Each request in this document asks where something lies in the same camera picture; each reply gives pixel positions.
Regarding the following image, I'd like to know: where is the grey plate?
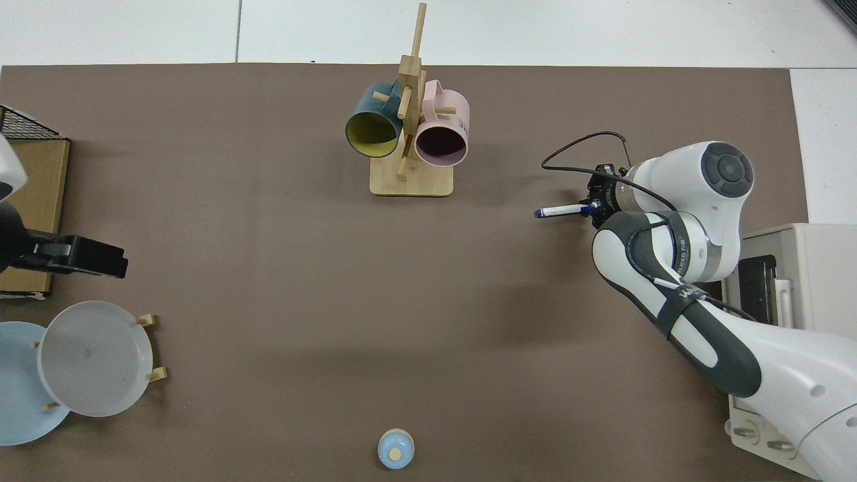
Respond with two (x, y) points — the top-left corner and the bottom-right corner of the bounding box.
(37, 300), (154, 418)

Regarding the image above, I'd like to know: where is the brown table cloth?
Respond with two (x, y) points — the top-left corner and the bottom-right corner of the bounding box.
(0, 64), (812, 482)

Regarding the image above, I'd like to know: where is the pale toaster oven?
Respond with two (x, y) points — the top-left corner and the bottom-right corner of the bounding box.
(720, 223), (857, 478)

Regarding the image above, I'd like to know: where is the wooden plate rack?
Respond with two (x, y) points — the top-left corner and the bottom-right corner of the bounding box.
(30, 313), (168, 411)

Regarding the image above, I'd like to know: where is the pink cup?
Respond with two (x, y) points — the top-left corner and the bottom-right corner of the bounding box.
(414, 79), (471, 168)

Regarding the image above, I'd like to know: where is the wire basket with wooden floor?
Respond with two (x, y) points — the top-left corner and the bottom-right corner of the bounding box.
(0, 104), (72, 300)

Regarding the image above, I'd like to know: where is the blue and white marker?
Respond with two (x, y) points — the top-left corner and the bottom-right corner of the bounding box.
(534, 203), (601, 220)

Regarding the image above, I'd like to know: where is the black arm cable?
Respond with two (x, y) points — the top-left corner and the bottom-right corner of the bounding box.
(540, 131), (757, 322)

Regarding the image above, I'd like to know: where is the small blue round thing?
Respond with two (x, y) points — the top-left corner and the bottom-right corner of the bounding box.
(377, 428), (416, 471)

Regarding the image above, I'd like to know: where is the wooden cup stand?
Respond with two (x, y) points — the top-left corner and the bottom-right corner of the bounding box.
(370, 2), (455, 197)

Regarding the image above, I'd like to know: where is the light blue plate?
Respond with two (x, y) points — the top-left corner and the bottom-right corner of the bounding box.
(0, 321), (72, 447)

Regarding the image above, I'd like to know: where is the dark blue cup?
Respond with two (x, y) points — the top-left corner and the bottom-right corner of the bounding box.
(345, 81), (404, 159)

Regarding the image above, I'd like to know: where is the black flat object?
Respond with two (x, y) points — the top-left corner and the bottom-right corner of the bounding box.
(822, 0), (857, 35)

